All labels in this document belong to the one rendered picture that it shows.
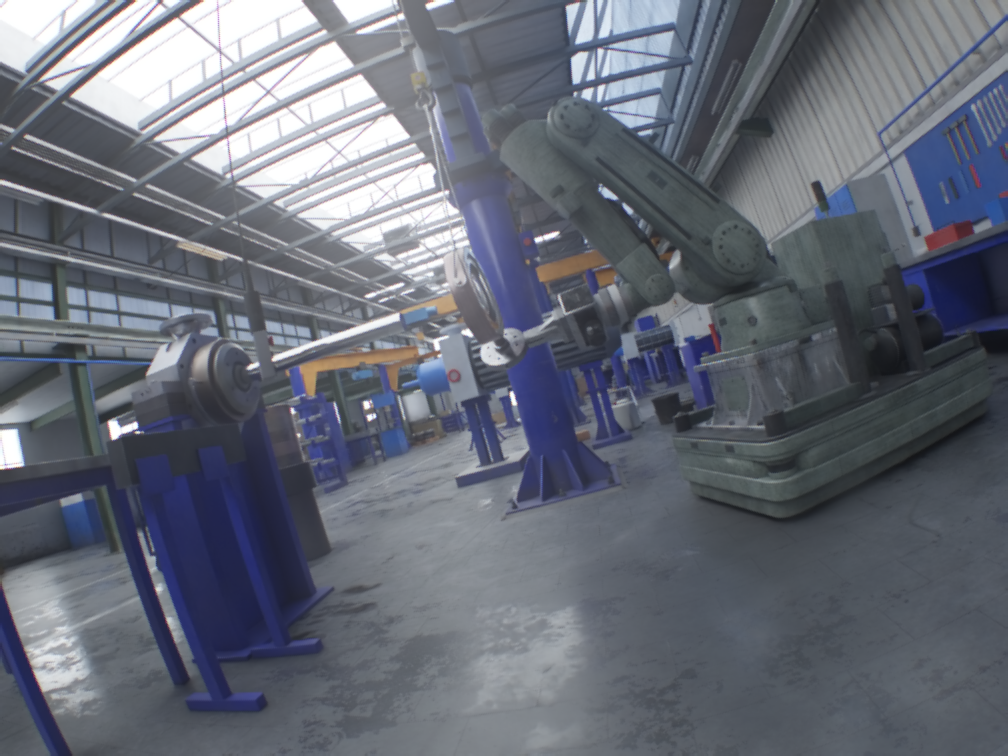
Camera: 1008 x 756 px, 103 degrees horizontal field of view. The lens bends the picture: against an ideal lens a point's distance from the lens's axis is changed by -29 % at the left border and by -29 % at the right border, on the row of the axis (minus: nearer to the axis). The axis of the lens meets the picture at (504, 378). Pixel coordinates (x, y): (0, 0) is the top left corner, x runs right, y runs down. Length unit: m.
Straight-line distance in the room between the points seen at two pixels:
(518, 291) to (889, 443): 2.38
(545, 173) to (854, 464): 1.61
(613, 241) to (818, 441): 1.07
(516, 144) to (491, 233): 1.41
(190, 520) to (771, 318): 2.37
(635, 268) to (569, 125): 0.61
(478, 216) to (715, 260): 1.95
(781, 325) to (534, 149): 1.20
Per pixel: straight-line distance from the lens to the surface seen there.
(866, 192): 5.97
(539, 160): 2.28
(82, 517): 14.53
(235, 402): 2.39
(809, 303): 2.48
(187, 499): 2.26
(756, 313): 2.25
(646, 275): 2.20
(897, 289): 2.39
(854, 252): 2.82
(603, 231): 2.22
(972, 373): 2.68
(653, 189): 2.18
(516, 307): 3.54
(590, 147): 2.19
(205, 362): 2.38
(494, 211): 3.71
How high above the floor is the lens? 0.68
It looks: 2 degrees up
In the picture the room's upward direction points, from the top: 16 degrees counter-clockwise
